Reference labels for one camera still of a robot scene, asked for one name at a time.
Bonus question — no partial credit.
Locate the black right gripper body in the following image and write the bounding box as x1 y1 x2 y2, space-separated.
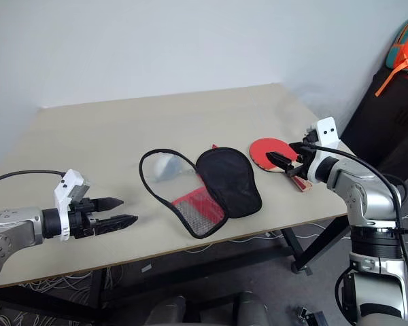
285 145 316 179

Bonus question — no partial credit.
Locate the teal orange backpack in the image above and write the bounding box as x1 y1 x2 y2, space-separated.
375 14 408 98

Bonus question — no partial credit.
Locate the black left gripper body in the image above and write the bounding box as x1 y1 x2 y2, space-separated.
67 198 101 239

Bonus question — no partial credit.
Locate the red table tennis paddle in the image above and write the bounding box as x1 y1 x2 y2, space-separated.
248 137 313 195

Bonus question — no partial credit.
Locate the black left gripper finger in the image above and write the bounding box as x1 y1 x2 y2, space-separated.
93 196 125 213
96 214 139 236

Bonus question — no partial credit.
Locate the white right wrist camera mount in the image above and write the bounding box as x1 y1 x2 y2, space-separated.
305 116 341 181

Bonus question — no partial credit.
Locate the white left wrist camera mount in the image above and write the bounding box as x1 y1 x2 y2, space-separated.
53 168 92 242

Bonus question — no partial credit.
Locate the black red paddle case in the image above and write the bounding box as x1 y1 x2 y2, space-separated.
138 143 263 240

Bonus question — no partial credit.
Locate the grey rounded robot part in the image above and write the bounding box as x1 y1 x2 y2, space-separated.
145 294 188 326
232 290 270 326

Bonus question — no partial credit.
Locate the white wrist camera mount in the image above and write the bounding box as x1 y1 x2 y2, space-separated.
53 168 92 242
305 116 341 181

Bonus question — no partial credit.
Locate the black metal table frame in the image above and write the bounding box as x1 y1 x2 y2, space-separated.
0 213 354 321

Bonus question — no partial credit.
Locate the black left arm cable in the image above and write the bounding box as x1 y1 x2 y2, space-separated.
0 168 67 188

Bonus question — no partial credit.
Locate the small black floor device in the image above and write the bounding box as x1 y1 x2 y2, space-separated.
291 304 331 326

